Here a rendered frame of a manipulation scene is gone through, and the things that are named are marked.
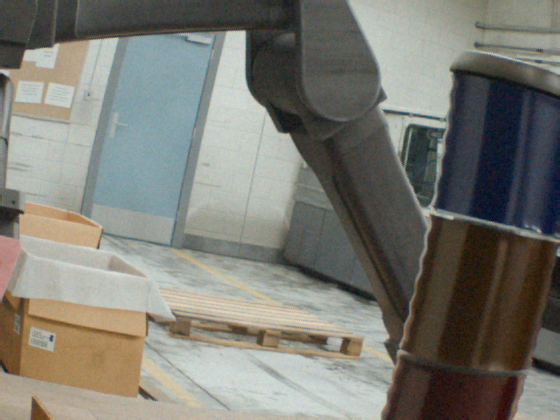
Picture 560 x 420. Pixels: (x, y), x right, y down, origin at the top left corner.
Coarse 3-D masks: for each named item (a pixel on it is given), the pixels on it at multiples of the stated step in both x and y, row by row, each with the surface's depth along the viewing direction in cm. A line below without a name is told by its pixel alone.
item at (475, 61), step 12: (456, 60) 29; (468, 60) 28; (480, 60) 28; (492, 60) 27; (504, 60) 27; (516, 60) 27; (456, 72) 29; (468, 72) 28; (480, 72) 27; (492, 72) 27; (504, 72) 27; (516, 72) 27; (528, 72) 27; (540, 72) 27; (552, 72) 27; (516, 84) 27; (528, 84) 27; (540, 84) 27; (552, 84) 27; (552, 96) 28
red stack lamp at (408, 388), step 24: (408, 360) 28; (408, 384) 28; (432, 384) 28; (456, 384) 28; (480, 384) 27; (504, 384) 28; (384, 408) 29; (408, 408) 28; (432, 408) 28; (456, 408) 28; (480, 408) 28; (504, 408) 28
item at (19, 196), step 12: (0, 144) 73; (0, 156) 72; (0, 168) 72; (0, 180) 72; (0, 192) 68; (12, 192) 68; (0, 204) 68; (12, 204) 68; (24, 204) 69; (0, 216) 70; (12, 216) 69
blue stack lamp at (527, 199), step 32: (480, 96) 28; (512, 96) 27; (544, 96) 27; (448, 128) 29; (480, 128) 28; (512, 128) 27; (544, 128) 27; (448, 160) 28; (480, 160) 28; (512, 160) 27; (544, 160) 27; (448, 192) 28; (480, 192) 27; (512, 192) 27; (544, 192) 27; (512, 224) 27; (544, 224) 28
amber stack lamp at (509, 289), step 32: (448, 224) 28; (480, 224) 29; (448, 256) 28; (480, 256) 27; (512, 256) 27; (544, 256) 28; (416, 288) 29; (448, 288) 28; (480, 288) 27; (512, 288) 27; (544, 288) 28; (416, 320) 29; (448, 320) 28; (480, 320) 27; (512, 320) 27; (416, 352) 28; (448, 352) 28; (480, 352) 27; (512, 352) 28
